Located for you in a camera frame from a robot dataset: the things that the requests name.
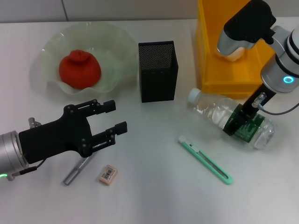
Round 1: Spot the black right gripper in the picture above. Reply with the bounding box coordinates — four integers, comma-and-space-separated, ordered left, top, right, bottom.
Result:
223, 84, 277, 136

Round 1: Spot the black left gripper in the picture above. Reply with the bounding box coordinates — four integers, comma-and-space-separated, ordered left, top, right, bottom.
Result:
18, 99, 128, 164

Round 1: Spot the clear green-label water bottle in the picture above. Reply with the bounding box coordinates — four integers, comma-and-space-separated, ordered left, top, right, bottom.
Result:
186, 88, 278, 150

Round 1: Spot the green utility knife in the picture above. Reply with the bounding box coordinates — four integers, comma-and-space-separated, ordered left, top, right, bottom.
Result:
178, 135, 234, 186

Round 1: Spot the orange fruit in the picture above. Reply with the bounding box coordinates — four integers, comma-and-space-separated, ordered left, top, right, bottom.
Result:
58, 49, 102, 90

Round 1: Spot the white paper ball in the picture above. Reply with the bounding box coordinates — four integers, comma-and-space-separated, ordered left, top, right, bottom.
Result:
216, 48, 248, 63

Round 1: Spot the black mesh pen holder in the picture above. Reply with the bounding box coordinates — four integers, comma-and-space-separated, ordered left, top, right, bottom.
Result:
137, 41, 179, 103

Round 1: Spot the beige eraser with barcode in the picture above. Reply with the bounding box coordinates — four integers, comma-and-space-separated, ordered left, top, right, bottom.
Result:
97, 164, 118, 187

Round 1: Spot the pale green glass fruit plate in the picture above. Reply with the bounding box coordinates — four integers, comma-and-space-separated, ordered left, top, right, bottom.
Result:
29, 21, 138, 96

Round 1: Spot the grey pen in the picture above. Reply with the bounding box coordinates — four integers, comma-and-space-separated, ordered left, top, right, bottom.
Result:
62, 153, 96, 187

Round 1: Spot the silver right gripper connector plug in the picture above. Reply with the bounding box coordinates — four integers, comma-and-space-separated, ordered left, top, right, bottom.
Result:
252, 92, 267, 107

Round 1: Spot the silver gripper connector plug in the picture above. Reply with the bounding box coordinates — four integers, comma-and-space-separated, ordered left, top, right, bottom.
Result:
28, 117, 43, 129
252, 92, 267, 107

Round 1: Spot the yellow plastic bin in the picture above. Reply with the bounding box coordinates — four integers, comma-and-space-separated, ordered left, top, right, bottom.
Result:
195, 0, 276, 98

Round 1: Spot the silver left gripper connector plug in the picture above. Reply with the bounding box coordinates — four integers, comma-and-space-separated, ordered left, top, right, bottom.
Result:
28, 117, 43, 129

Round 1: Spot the grey right gripper cable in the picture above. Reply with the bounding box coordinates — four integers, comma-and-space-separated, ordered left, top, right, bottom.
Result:
256, 100, 299, 115

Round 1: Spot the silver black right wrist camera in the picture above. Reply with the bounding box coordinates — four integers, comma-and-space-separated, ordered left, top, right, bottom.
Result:
216, 0, 278, 58

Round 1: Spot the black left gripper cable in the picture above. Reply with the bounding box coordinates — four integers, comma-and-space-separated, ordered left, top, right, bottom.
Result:
7, 158, 46, 182

